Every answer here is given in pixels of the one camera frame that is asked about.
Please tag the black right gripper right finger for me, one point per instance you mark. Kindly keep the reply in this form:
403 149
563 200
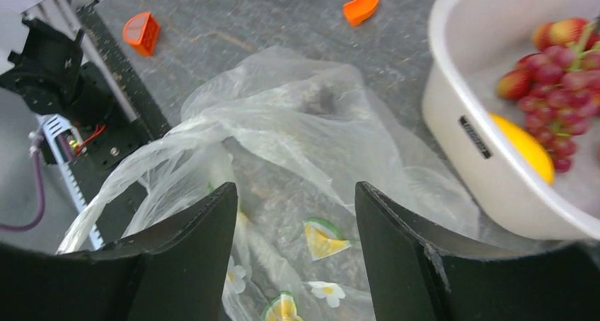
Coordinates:
419 270

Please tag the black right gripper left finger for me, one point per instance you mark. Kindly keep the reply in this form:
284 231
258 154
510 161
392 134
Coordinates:
173 270

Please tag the yellow fake banana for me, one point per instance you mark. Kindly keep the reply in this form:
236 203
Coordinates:
528 147

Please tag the translucent plastic bag with fruits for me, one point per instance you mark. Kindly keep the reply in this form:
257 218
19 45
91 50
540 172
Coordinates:
295 135

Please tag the red yellow fruit bunch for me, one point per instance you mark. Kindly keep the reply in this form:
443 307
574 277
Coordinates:
567 59

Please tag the dark red grape bunch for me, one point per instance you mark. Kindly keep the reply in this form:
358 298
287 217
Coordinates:
555 119

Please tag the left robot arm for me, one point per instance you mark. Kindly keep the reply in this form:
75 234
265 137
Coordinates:
51 78

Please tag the white plastic basin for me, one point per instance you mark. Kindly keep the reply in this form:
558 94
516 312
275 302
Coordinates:
473 43

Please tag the orange curved block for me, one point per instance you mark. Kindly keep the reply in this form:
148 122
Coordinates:
358 11

